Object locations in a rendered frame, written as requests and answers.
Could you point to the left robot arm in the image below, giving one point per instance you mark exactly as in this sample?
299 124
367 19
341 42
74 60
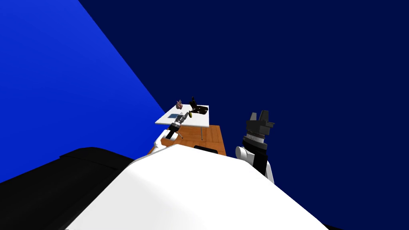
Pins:
173 128

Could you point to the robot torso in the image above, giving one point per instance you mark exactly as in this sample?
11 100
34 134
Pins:
191 191

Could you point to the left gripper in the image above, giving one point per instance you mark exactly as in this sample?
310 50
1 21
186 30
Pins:
185 115

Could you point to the pale blue flat book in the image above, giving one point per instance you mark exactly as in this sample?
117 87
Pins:
173 116

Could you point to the white table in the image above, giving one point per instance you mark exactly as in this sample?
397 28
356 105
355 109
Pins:
195 120

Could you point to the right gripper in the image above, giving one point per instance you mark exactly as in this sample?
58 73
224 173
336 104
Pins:
259 127

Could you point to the black angular object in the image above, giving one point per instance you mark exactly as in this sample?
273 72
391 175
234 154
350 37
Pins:
199 109

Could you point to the pink lumpy object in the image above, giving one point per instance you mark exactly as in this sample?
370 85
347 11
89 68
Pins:
179 104

